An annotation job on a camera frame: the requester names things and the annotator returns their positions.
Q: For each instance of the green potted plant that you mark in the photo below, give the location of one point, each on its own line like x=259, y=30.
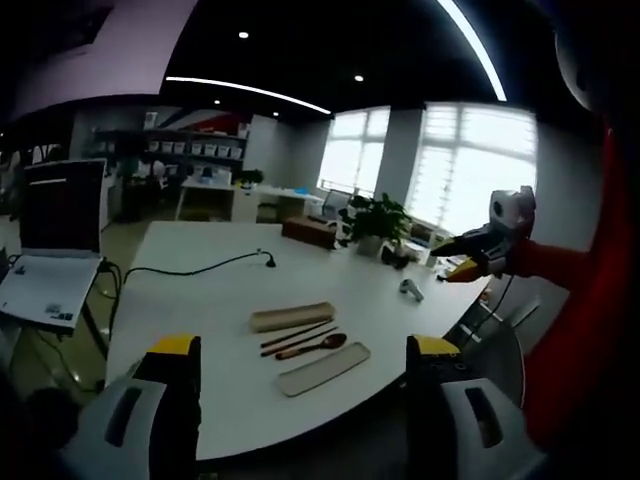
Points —
x=377, y=220

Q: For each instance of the white background desk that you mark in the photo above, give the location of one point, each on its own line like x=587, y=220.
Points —
x=215, y=200

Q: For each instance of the white printed board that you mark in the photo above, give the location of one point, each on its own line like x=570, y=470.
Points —
x=45, y=290

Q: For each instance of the brown wooden spoon utensil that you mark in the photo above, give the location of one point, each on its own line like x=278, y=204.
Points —
x=320, y=345

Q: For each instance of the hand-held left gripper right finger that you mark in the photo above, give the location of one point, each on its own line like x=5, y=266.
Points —
x=450, y=400

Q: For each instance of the grey office chair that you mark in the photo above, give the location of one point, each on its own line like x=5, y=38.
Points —
x=334, y=204

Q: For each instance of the person's red clothed torso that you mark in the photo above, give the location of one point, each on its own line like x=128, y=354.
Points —
x=590, y=300

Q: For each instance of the beige cutlery case base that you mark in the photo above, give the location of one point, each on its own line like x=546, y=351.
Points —
x=292, y=316

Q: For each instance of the dark screen monitor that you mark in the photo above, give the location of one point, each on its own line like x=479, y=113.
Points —
x=62, y=210

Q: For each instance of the brown wooden chopstick utensil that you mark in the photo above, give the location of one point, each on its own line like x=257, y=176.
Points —
x=300, y=341
x=295, y=334

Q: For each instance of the beige cutlery case lid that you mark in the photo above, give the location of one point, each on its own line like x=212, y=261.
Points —
x=324, y=369

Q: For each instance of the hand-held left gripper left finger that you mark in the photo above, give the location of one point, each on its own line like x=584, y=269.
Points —
x=150, y=400

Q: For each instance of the small white handheld device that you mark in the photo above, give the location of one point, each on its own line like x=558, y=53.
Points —
x=411, y=290

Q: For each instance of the background storage shelf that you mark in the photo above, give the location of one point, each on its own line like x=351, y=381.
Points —
x=195, y=147

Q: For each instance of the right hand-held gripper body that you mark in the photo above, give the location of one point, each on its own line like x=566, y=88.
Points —
x=510, y=210

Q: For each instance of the small black object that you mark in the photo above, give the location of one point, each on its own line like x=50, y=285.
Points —
x=395, y=260

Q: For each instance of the brown rectangular box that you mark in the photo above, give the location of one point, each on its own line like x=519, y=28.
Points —
x=307, y=232

